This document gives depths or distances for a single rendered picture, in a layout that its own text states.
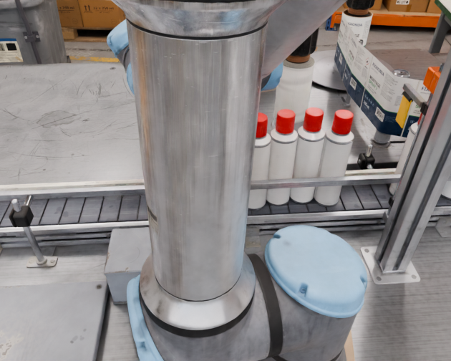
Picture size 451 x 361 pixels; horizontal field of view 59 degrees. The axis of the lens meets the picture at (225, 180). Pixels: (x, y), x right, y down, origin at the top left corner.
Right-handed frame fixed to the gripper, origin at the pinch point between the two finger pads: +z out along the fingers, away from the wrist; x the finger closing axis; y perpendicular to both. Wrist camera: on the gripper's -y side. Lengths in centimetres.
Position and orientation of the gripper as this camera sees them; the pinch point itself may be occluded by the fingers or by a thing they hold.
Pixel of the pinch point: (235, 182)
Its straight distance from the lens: 80.1
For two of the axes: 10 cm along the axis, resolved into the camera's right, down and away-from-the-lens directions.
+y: -0.7, -6.4, 7.7
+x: -8.7, 4.2, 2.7
